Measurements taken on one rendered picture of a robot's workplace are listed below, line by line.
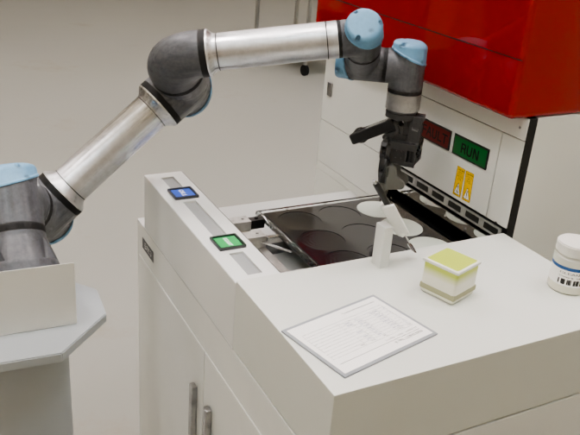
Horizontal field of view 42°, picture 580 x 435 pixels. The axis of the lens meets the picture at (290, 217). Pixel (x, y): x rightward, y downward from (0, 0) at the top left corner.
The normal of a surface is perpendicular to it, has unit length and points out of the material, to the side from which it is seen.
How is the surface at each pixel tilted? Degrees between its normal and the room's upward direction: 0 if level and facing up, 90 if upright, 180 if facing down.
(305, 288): 0
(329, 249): 0
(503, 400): 90
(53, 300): 90
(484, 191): 90
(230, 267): 0
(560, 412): 90
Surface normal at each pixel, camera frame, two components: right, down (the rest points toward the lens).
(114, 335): 0.07, -0.91
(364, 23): -0.06, -0.22
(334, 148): -0.89, 0.13
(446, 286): -0.70, 0.25
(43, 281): 0.40, 0.40
